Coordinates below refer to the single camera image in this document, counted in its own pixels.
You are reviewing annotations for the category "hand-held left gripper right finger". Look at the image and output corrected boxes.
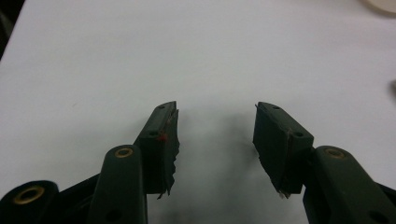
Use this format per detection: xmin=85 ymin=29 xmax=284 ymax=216
xmin=252 ymin=101 xmax=315 ymax=200

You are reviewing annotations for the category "cream round object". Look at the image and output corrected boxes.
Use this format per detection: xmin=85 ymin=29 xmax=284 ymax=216
xmin=362 ymin=0 xmax=396 ymax=14

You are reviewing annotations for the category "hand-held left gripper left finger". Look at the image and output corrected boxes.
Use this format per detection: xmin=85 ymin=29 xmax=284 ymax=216
xmin=134 ymin=100 xmax=181 ymax=200

